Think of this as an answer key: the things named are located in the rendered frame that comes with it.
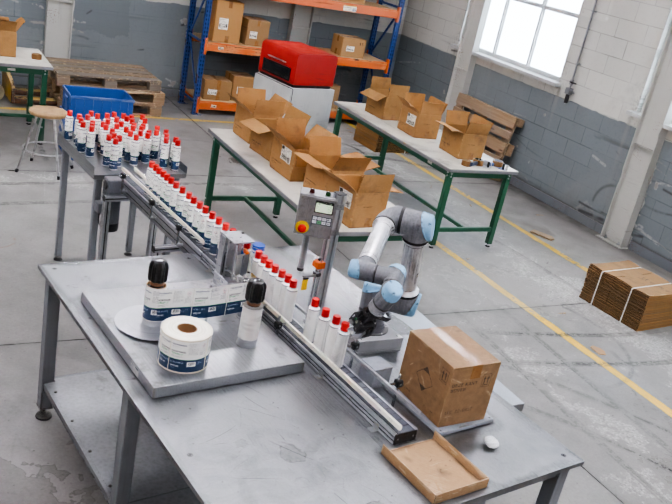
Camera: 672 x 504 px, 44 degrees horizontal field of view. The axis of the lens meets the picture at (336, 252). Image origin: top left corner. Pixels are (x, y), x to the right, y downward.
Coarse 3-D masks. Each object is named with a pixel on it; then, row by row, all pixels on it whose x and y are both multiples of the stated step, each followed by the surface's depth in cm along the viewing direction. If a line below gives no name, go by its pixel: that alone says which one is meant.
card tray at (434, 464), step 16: (384, 448) 299; (400, 448) 306; (416, 448) 308; (432, 448) 310; (448, 448) 309; (400, 464) 293; (416, 464) 299; (432, 464) 301; (448, 464) 303; (464, 464) 303; (416, 480) 286; (432, 480) 292; (448, 480) 294; (464, 480) 295; (480, 480) 291; (432, 496) 280; (448, 496) 283
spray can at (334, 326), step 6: (336, 318) 339; (330, 324) 341; (336, 324) 340; (330, 330) 341; (336, 330) 341; (330, 336) 342; (330, 342) 343; (324, 348) 346; (330, 348) 344; (330, 354) 345
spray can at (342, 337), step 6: (342, 324) 336; (348, 324) 335; (342, 330) 336; (336, 336) 339; (342, 336) 336; (348, 336) 337; (336, 342) 338; (342, 342) 337; (336, 348) 339; (342, 348) 338; (336, 354) 339; (342, 354) 339; (336, 360) 340; (342, 360) 341
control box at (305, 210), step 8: (304, 192) 356; (320, 192) 360; (304, 200) 355; (312, 200) 355; (320, 200) 355; (328, 200) 355; (336, 200) 356; (304, 208) 357; (312, 208) 357; (296, 216) 359; (304, 216) 358; (320, 216) 358; (328, 216) 358; (296, 224) 359; (304, 224) 359; (312, 224) 359; (296, 232) 361; (304, 232) 361; (312, 232) 361; (320, 232) 361; (328, 232) 361
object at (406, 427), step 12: (204, 252) 425; (348, 372) 341; (348, 384) 332; (360, 384) 334; (360, 396) 325; (372, 396) 327; (372, 408) 319; (384, 408) 321; (384, 420) 313; (396, 432) 307
